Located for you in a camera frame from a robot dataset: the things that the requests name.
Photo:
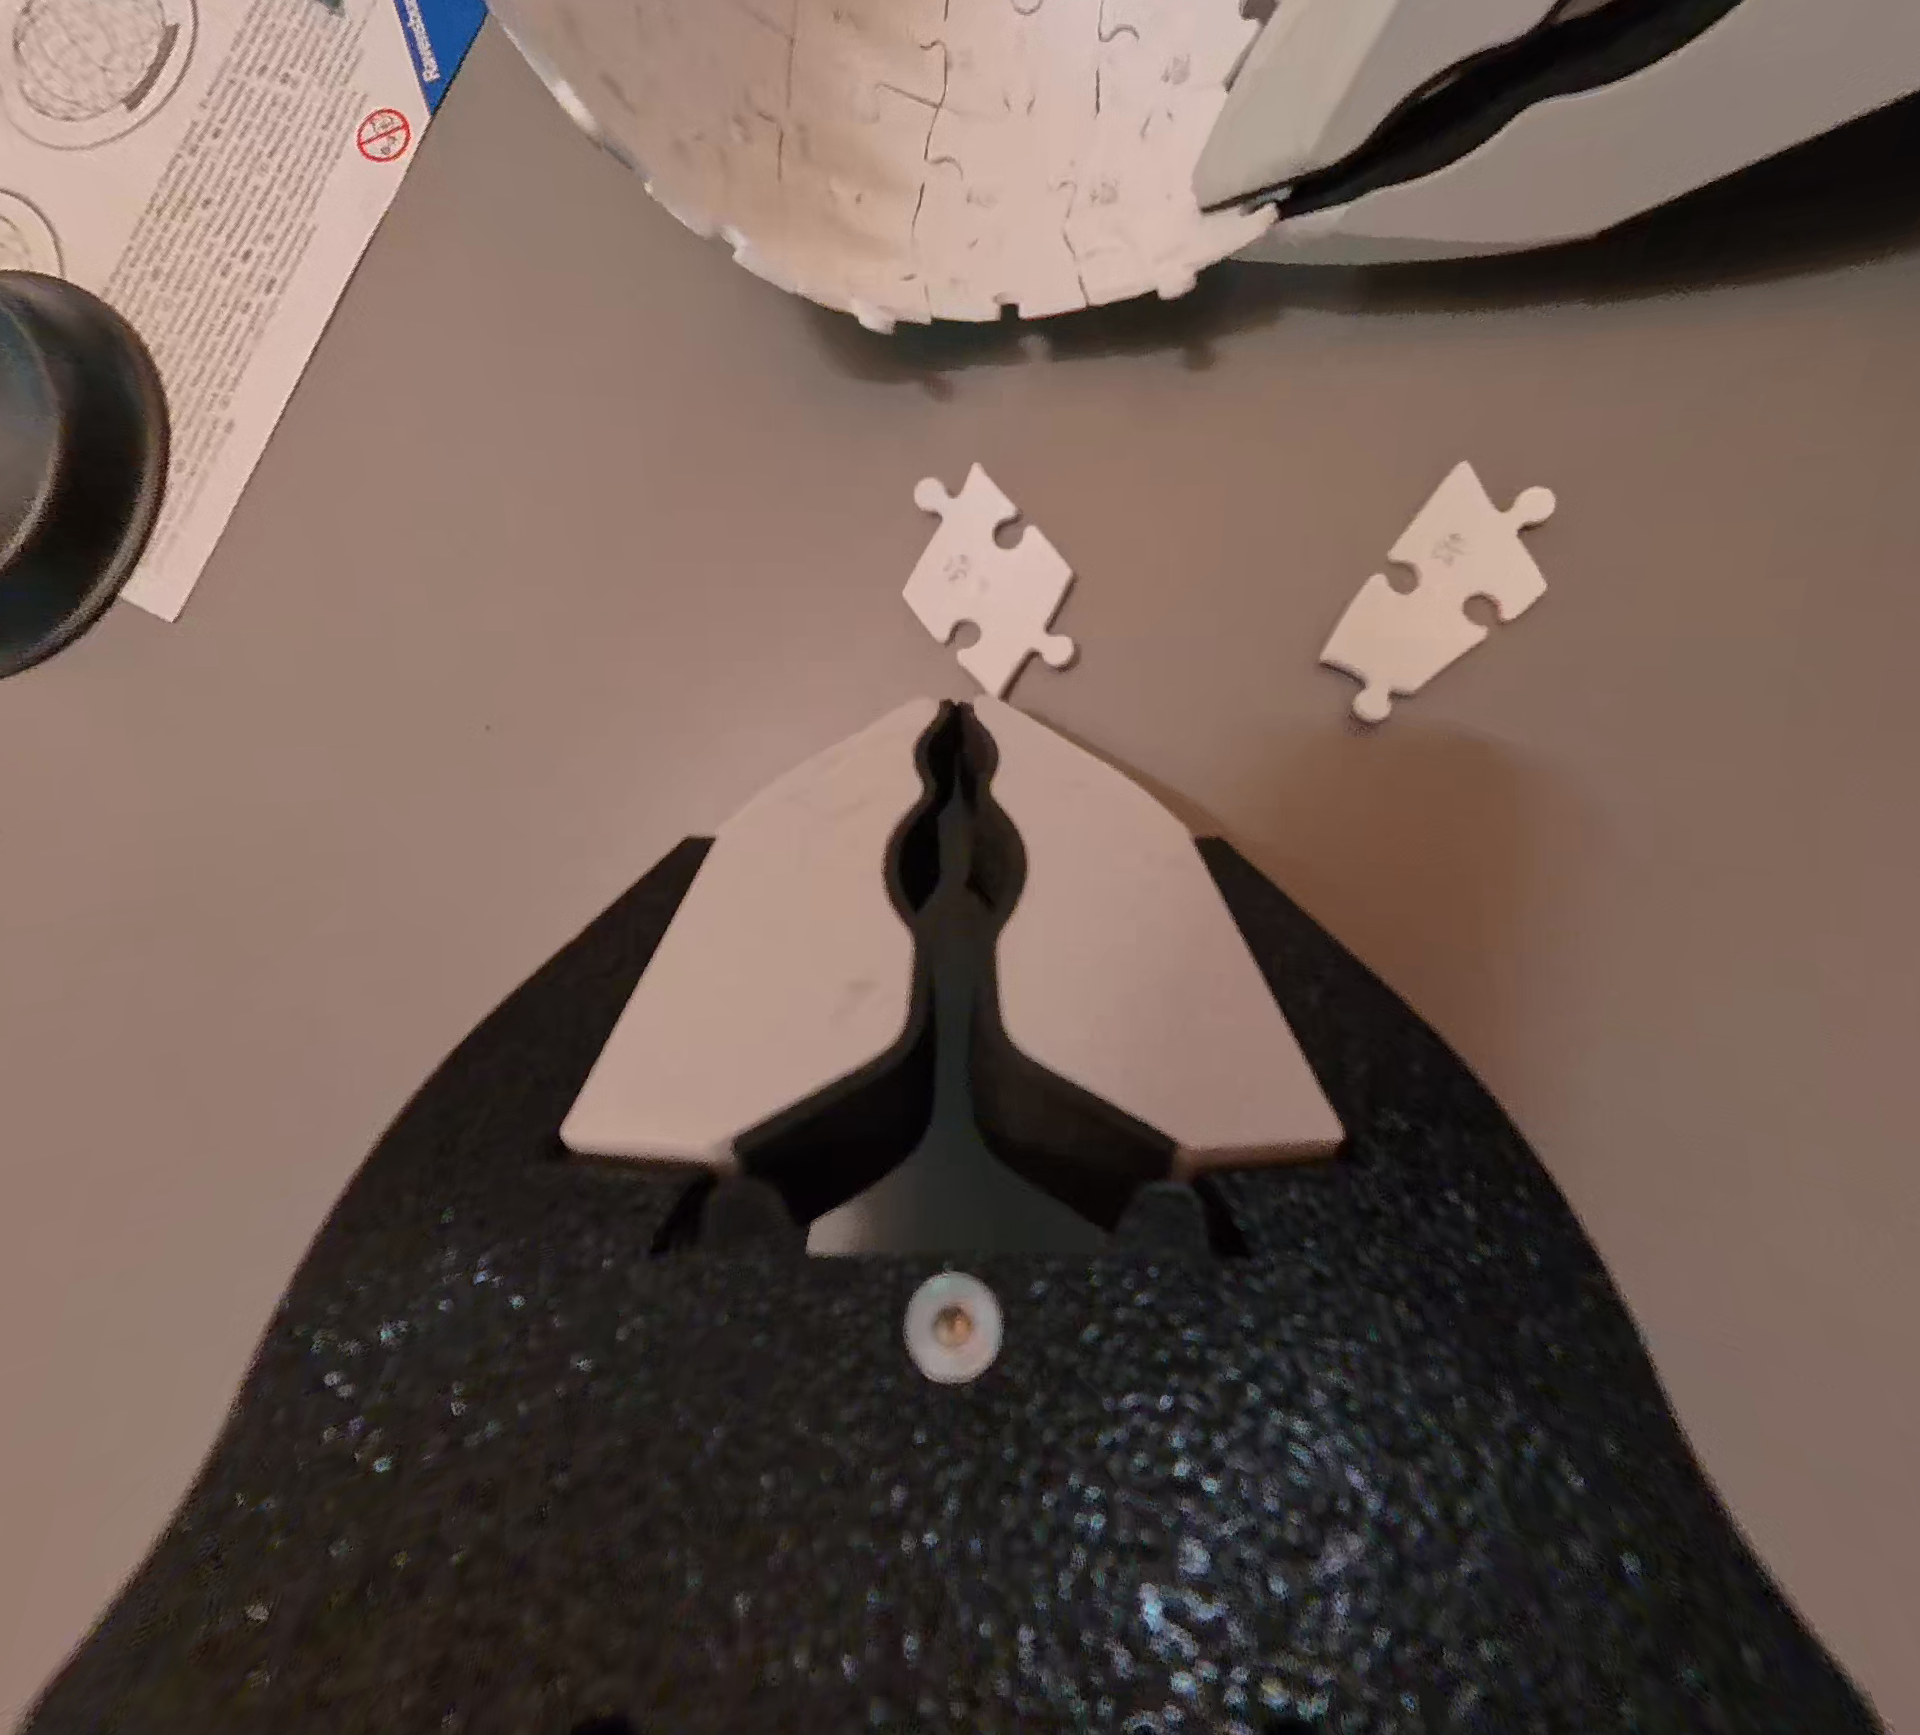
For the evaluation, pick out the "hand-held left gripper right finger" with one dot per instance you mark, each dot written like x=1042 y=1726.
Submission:
x=1155 y=1000

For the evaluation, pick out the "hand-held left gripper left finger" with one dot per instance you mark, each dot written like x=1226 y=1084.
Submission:
x=751 y=986

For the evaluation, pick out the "white puzzle piece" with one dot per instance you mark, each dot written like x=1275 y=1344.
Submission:
x=983 y=572
x=1448 y=588

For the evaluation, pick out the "partly built puzzle ball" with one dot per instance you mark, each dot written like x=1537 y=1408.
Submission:
x=871 y=41

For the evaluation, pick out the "black round ball stand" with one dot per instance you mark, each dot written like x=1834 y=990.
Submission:
x=90 y=460

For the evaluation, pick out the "white paper leaflet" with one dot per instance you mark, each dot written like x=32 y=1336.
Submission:
x=254 y=204

